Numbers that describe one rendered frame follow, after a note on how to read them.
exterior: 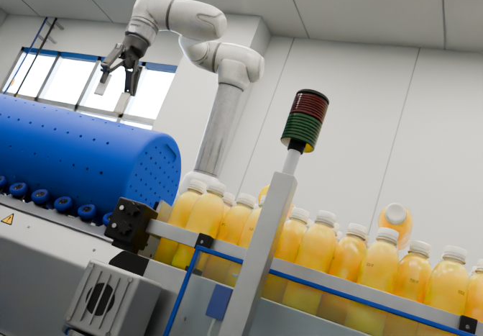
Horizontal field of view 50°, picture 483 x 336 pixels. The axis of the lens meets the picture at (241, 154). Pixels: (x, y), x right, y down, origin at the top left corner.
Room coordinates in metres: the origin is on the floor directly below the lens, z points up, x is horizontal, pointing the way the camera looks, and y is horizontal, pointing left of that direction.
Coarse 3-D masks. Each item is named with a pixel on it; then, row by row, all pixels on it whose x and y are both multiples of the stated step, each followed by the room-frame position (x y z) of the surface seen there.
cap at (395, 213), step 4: (392, 204) 0.97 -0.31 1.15; (396, 204) 0.97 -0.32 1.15; (400, 204) 0.97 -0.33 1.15; (388, 208) 0.97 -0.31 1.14; (392, 208) 0.97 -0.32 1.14; (396, 208) 0.97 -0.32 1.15; (400, 208) 0.97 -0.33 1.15; (404, 208) 0.96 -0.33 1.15; (388, 212) 0.97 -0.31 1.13; (392, 212) 0.97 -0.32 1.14; (396, 212) 0.97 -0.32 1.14; (400, 212) 0.97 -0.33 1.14; (404, 212) 0.96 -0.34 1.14; (388, 216) 0.97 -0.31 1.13; (392, 216) 0.97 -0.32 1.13; (396, 216) 0.97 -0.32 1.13; (400, 216) 0.96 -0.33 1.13; (404, 216) 0.96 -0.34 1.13; (392, 220) 0.97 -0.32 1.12; (396, 220) 0.97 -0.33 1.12; (400, 220) 0.96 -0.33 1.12
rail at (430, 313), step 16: (160, 224) 1.11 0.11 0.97; (176, 240) 1.09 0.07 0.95; (192, 240) 1.08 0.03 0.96; (240, 256) 1.04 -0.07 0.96; (288, 272) 1.00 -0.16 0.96; (304, 272) 0.99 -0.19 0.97; (320, 272) 0.98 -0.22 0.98; (336, 288) 0.96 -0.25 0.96; (352, 288) 0.95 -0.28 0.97; (368, 288) 0.94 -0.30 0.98; (384, 304) 0.93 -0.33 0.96; (400, 304) 0.92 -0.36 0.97; (416, 304) 0.91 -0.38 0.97; (432, 320) 0.90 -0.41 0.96; (448, 320) 0.89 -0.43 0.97
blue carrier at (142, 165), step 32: (0, 96) 1.48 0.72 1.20; (0, 128) 1.39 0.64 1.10; (32, 128) 1.35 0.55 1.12; (64, 128) 1.33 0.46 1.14; (96, 128) 1.31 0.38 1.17; (128, 128) 1.31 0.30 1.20; (0, 160) 1.40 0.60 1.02; (32, 160) 1.35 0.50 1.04; (64, 160) 1.30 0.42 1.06; (96, 160) 1.27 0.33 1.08; (128, 160) 1.24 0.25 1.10; (160, 160) 1.34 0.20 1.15; (32, 192) 1.40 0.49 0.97; (64, 192) 1.34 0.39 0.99; (96, 192) 1.28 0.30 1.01; (128, 192) 1.26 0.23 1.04; (160, 192) 1.40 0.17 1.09
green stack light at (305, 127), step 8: (288, 120) 0.85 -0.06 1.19; (296, 120) 0.84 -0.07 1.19; (304, 120) 0.83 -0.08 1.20; (312, 120) 0.83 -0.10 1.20; (288, 128) 0.85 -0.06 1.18; (296, 128) 0.84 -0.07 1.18; (304, 128) 0.83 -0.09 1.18; (312, 128) 0.84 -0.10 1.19; (320, 128) 0.85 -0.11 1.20; (288, 136) 0.84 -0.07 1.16; (296, 136) 0.83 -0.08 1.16; (304, 136) 0.83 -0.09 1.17; (312, 136) 0.84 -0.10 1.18; (304, 144) 0.85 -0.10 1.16; (312, 144) 0.84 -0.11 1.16; (304, 152) 0.88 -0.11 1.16
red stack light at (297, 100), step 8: (296, 96) 0.86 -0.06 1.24; (304, 96) 0.84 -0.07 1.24; (312, 96) 0.83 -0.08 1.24; (296, 104) 0.85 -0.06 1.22; (304, 104) 0.84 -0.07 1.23; (312, 104) 0.83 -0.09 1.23; (320, 104) 0.84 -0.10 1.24; (296, 112) 0.84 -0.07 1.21; (304, 112) 0.83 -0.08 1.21; (312, 112) 0.83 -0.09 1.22; (320, 112) 0.84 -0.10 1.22; (320, 120) 0.84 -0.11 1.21
